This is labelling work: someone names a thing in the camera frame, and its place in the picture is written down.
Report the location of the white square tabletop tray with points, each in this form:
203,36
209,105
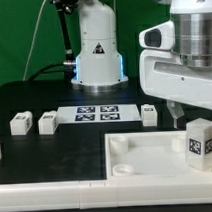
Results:
154,153

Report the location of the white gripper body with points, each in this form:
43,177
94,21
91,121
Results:
162,75

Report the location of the white U-shaped obstacle fence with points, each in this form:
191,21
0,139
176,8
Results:
193,187

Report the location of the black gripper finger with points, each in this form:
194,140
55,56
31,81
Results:
177,114

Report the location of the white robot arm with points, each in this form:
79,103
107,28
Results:
187,33

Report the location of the white marker plate with tags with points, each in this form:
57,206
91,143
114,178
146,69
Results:
98,113

